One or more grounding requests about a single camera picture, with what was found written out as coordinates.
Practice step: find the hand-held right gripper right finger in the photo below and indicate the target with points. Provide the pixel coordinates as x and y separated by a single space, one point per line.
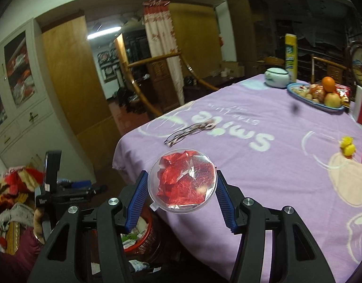
225 203

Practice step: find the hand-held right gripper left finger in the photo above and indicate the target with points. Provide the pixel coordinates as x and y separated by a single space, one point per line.
138 203

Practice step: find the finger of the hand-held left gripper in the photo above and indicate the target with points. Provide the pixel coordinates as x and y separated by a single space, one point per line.
98 189

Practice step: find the red plastic basket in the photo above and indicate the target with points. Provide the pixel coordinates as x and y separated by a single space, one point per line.
150 238

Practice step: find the clear round container red foil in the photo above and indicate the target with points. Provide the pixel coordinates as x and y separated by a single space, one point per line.
184 182

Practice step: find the person's left forearm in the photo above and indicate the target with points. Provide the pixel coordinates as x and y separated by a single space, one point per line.
13 259

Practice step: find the person's left hand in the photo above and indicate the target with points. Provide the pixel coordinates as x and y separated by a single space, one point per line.
38 221

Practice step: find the colourful printed blanket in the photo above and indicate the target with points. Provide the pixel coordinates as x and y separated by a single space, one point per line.
19 179

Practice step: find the dark-framed eyeglasses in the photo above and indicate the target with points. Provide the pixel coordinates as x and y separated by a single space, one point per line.
195 128

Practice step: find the white cabinet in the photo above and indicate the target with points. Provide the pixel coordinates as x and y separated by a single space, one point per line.
36 118

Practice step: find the wooden door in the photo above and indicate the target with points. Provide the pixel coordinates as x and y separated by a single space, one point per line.
195 50
78 88

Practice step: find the yellow duck toy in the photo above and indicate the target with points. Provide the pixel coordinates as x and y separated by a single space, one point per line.
347 147

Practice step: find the white ceramic jar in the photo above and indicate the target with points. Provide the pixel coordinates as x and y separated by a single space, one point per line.
276 78

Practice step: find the pile of wrapped snacks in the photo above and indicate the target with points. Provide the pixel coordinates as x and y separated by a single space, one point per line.
309 93

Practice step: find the blue fruit plate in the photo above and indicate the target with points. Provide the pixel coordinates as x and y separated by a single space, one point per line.
331 109

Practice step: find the curved wooden chair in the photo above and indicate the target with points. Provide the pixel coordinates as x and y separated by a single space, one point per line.
157 59

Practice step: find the apple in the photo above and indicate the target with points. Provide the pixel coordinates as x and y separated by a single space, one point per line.
332 100

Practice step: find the tube ceiling light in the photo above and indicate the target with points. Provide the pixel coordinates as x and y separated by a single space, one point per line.
104 32

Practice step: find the red and white curtain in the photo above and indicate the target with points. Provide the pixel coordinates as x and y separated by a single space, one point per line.
160 44

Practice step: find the orange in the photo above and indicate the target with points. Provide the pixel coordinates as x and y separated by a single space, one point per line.
329 84

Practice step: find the yellow spray can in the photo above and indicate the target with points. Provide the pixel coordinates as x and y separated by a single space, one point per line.
291 59

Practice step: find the red snack packet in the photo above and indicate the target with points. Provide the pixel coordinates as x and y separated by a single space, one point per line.
344 93

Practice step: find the straight wooden chair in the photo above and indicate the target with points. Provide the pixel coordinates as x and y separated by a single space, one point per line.
331 64

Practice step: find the round decorative plate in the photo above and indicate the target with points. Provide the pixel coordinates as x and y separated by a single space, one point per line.
360 67

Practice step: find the wall poster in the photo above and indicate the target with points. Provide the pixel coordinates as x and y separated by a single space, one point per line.
107 64

